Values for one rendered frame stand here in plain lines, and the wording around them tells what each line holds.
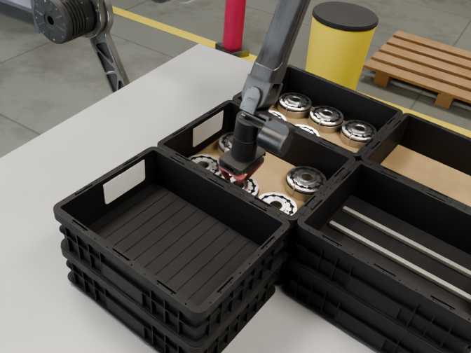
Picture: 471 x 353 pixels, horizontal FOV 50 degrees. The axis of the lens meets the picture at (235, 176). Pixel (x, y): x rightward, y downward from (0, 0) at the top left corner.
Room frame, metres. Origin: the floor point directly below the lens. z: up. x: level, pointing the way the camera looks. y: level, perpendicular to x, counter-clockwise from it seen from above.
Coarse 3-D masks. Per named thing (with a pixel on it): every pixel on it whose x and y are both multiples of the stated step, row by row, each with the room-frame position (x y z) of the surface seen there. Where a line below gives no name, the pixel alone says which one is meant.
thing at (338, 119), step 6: (318, 108) 1.34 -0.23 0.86; (324, 108) 1.34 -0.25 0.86; (330, 108) 1.34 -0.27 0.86; (312, 114) 1.30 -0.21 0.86; (318, 114) 1.30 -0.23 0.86; (336, 114) 1.31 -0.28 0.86; (342, 114) 1.31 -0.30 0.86; (318, 120) 1.26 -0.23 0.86; (324, 120) 1.27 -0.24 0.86; (330, 120) 1.27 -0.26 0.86; (336, 120) 1.28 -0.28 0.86; (342, 120) 1.28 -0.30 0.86
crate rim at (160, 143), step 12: (216, 108) 1.16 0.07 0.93; (180, 132) 1.03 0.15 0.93; (300, 132) 1.09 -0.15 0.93; (324, 144) 1.05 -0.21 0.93; (180, 156) 0.94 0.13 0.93; (348, 156) 1.01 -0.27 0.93; (204, 168) 0.90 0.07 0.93; (240, 192) 0.83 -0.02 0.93; (324, 192) 0.86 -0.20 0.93; (264, 204) 0.80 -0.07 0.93; (312, 204) 0.82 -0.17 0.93; (288, 216) 0.77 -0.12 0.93
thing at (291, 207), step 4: (260, 196) 0.90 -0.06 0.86; (264, 196) 0.91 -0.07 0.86; (268, 196) 0.91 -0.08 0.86; (272, 196) 0.91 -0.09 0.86; (276, 196) 0.91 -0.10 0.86; (280, 196) 0.91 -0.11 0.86; (284, 196) 0.91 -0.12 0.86; (264, 200) 0.89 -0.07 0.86; (284, 200) 0.90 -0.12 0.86; (288, 200) 0.90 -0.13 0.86; (292, 200) 0.90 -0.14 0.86; (288, 204) 0.89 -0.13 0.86; (292, 204) 0.89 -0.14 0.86; (288, 208) 0.87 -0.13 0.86; (292, 208) 0.88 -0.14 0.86; (296, 208) 0.87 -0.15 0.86; (288, 212) 0.86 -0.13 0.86; (292, 212) 0.86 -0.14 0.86
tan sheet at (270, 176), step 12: (216, 144) 1.14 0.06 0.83; (216, 156) 1.08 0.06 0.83; (264, 156) 1.11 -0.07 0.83; (264, 168) 1.05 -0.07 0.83; (276, 168) 1.06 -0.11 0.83; (288, 168) 1.06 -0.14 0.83; (264, 180) 1.00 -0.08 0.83; (276, 180) 1.01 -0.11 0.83; (264, 192) 0.96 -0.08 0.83; (276, 192) 0.96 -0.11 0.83; (300, 204) 0.93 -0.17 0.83
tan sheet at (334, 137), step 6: (276, 102) 1.40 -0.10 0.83; (270, 108) 1.36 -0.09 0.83; (276, 108) 1.36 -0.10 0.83; (312, 108) 1.38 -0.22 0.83; (288, 120) 1.30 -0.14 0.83; (294, 120) 1.30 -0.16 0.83; (300, 120) 1.30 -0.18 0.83; (306, 120) 1.31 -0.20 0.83; (318, 132) 1.25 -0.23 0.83; (324, 132) 1.25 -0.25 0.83; (336, 132) 1.26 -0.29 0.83; (324, 138) 1.22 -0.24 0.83; (330, 138) 1.23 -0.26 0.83; (336, 138) 1.23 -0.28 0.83; (342, 144) 1.20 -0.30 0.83; (354, 150) 1.18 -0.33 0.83
